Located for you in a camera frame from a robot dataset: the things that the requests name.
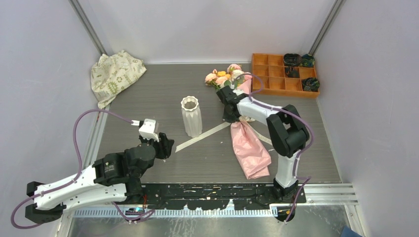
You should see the cream printed ribbon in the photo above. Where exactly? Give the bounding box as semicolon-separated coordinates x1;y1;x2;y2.
175;122;272;153

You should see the pink flower bouquet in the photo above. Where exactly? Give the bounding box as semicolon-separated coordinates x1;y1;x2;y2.
205;64;271;180

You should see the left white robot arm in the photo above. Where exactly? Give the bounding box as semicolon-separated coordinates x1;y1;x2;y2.
25;132;174;224

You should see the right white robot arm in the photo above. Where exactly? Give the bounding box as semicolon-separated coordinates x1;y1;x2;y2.
216;86;310;203

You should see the white ribbed vase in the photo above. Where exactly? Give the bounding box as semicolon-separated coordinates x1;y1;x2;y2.
180;96;203;138

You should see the orange compartment tray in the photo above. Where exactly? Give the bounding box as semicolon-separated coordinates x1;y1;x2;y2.
251;53;320;98

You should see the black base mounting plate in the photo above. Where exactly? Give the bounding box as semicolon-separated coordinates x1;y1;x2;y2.
120;183;306;210

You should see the dark sock in tray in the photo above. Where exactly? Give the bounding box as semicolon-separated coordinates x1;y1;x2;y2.
285;66;300;79

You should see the dark rolled sock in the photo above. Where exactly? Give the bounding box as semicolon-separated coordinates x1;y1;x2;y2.
283;53;302;67

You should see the patterned sock front compartment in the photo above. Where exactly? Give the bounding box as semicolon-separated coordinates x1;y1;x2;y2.
301;78;320;92

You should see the green blue rolled sock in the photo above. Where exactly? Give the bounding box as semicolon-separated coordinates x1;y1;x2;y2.
300;54;315;68

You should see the cream patterned cloth bag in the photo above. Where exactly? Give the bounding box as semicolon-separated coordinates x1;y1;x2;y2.
90;50;147;109

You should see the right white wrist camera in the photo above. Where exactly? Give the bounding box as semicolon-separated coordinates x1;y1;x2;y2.
230;79;251;95

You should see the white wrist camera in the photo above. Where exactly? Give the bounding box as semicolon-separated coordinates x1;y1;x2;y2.
230;79;251;95
131;118;160;142

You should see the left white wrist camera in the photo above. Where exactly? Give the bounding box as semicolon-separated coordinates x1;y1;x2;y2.
131;118;160;142

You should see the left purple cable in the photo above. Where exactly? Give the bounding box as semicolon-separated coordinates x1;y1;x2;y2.
10;109;156;230

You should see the aluminium front rail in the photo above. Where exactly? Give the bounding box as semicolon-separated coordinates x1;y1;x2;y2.
69;183;359;218

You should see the right corner frame post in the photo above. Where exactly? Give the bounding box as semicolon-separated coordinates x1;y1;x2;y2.
309;0;346;56

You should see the corner frame post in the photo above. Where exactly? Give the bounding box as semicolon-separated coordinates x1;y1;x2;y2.
68;0;107;54
309;0;346;56

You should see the left corner frame post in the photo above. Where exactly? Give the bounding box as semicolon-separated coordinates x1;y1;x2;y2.
68;0;107;54

